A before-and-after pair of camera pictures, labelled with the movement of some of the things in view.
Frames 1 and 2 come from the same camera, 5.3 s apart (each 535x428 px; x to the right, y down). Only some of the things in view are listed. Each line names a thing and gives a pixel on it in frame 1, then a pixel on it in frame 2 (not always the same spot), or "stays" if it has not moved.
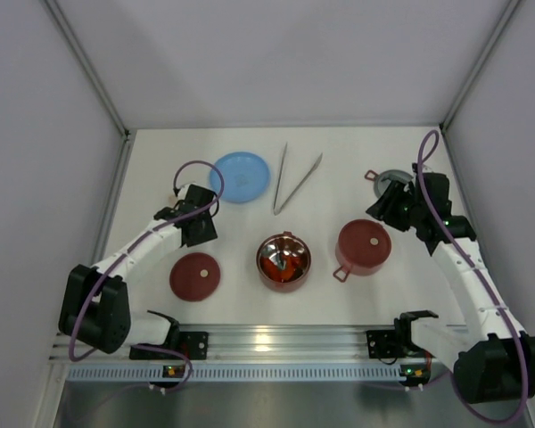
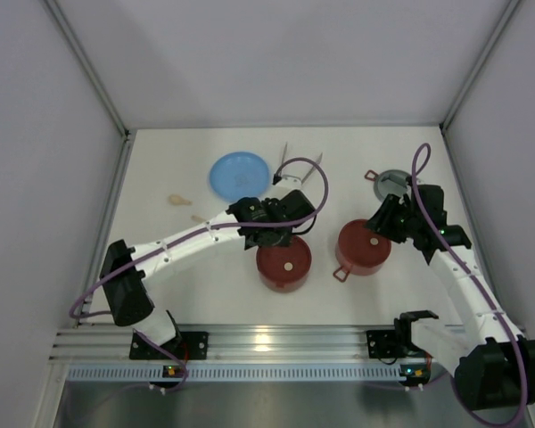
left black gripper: [201, 227] to [267, 238]
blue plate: [246, 177] stays
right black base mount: [383, 343] stays
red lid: [195, 276] to [284, 264]
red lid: [365, 242] stays
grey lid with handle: [382, 180] stays
